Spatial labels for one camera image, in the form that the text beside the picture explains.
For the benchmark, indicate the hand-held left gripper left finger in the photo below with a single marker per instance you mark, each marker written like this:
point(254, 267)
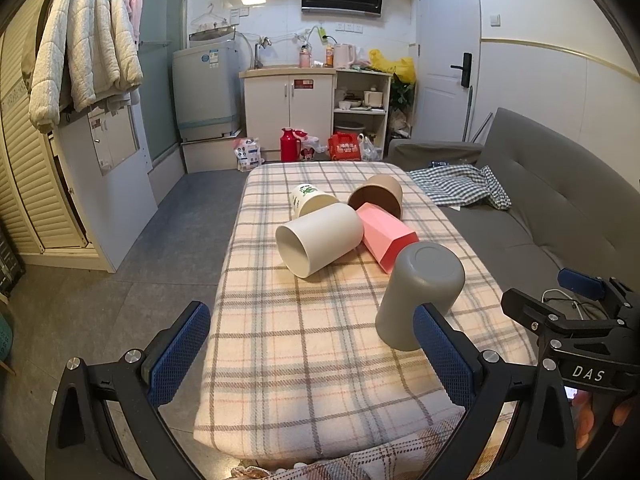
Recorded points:
point(180, 357)

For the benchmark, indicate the grey sofa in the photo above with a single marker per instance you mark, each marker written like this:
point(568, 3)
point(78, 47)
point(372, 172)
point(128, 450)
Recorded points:
point(550, 175)

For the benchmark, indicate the white plastic bag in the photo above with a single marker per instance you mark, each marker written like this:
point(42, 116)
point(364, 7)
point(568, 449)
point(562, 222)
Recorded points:
point(371, 150)

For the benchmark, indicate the pink bottle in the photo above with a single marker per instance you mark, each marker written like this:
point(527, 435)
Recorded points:
point(304, 57)

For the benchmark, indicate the grey basin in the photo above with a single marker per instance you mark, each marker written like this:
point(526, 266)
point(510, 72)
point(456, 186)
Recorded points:
point(350, 126)

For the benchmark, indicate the white platform step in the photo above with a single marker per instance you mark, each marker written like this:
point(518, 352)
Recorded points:
point(210, 155)

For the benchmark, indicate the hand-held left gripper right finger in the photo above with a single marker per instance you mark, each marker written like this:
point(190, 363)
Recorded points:
point(442, 357)

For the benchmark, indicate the plaid blanket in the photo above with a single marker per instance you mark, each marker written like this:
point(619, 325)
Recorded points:
point(300, 350)

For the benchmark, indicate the cartoon print plastic bag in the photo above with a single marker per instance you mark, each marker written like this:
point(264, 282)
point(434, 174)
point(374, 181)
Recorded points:
point(311, 150)

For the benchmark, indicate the white electric kettle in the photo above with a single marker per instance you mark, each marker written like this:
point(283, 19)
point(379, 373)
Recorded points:
point(344, 56)

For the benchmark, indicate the plain white cup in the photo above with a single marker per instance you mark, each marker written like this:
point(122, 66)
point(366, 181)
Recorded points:
point(325, 232)

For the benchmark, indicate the red shopping bag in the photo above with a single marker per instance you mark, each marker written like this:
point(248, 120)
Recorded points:
point(345, 150)

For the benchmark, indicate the metal faucet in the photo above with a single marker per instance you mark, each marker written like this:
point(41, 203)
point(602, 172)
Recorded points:
point(258, 55)

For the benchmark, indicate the pink faceted cup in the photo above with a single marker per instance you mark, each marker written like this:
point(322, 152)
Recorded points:
point(382, 230)

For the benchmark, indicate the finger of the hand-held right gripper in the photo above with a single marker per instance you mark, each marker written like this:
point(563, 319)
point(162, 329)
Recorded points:
point(530, 309)
point(580, 284)

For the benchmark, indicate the frosted glass sliding door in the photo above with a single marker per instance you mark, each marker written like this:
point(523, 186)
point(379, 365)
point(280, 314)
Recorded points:
point(160, 60)

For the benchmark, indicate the black crate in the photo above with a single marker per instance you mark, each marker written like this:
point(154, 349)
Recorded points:
point(7, 265)

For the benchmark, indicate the white door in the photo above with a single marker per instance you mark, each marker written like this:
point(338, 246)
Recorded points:
point(445, 25)

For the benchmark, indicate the white wall socket strip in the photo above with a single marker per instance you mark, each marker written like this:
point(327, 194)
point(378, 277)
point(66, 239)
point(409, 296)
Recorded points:
point(350, 26)

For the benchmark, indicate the green checked cloth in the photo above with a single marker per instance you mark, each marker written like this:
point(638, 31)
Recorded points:
point(460, 182)

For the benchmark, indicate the grey washing machine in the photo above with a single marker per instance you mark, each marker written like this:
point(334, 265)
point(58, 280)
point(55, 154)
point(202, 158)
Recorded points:
point(205, 90)

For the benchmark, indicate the grey plastic cup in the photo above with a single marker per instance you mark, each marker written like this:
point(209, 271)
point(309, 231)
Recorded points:
point(425, 280)

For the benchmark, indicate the white louvered wardrobe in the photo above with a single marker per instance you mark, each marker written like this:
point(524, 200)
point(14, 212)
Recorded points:
point(30, 185)

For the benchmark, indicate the white sink cabinet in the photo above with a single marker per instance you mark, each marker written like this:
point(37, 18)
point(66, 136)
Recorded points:
point(287, 115)

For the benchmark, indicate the yellow plastic bag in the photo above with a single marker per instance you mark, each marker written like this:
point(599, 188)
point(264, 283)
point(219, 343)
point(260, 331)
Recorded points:
point(395, 67)

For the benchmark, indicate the pink hanging cloth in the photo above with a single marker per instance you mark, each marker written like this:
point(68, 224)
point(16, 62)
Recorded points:
point(134, 10)

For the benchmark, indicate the orange bottle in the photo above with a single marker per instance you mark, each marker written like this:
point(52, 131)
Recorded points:
point(329, 56)

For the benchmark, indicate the white padded jacket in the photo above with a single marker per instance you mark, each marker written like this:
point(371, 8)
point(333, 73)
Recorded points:
point(85, 45)

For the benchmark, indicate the white printed package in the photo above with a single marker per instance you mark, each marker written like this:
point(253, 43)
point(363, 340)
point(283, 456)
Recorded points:
point(248, 152)

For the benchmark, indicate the green plant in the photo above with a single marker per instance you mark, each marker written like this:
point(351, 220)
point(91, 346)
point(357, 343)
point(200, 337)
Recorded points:
point(401, 94)

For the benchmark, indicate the white cup with green print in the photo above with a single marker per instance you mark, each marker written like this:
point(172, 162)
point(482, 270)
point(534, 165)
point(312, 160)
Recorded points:
point(310, 202)

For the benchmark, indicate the person's right hand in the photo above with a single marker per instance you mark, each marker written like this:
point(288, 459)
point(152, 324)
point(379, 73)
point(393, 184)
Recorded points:
point(582, 422)

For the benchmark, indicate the brown cup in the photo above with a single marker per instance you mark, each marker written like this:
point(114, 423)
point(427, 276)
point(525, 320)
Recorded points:
point(385, 185)

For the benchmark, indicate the white wall switch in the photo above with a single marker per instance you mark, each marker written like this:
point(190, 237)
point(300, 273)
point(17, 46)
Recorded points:
point(495, 20)

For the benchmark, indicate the red thermos jug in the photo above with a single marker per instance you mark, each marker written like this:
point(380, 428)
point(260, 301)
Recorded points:
point(289, 147)

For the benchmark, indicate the white open shelf unit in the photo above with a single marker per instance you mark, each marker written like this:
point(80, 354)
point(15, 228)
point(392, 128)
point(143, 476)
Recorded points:
point(360, 74)

